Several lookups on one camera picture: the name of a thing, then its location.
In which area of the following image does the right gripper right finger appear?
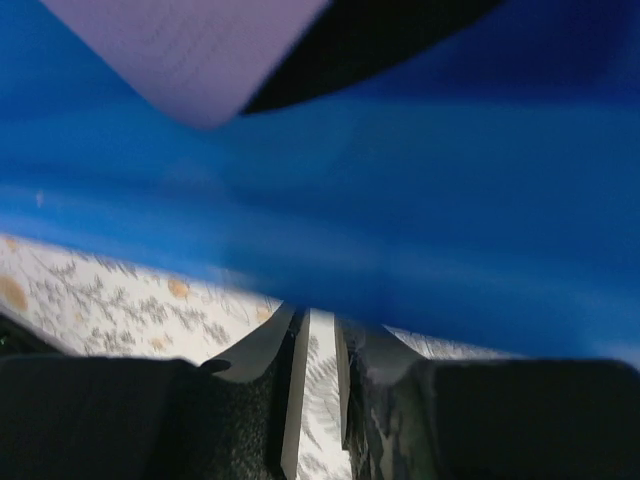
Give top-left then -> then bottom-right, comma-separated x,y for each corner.
335,321 -> 639,479

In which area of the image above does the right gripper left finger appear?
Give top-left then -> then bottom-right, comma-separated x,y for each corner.
1,305 -> 308,479

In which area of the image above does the blue plastic bin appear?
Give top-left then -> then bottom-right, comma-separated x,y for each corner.
1,1 -> 639,364

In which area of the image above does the floral table mat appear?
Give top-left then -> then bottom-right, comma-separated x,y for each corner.
0,232 -> 526,480

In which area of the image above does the purple LA baseball cap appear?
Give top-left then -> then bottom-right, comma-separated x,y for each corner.
44,0 -> 328,129

